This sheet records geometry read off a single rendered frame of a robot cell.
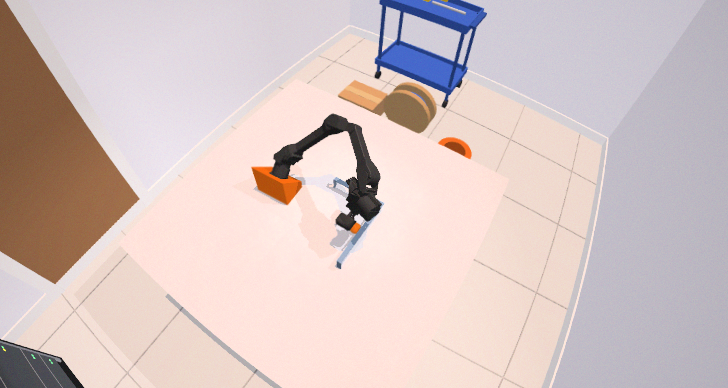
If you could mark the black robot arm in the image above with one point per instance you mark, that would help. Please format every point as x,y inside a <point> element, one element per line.
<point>366,170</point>

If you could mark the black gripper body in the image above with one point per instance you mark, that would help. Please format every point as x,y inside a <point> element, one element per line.
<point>347,221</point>

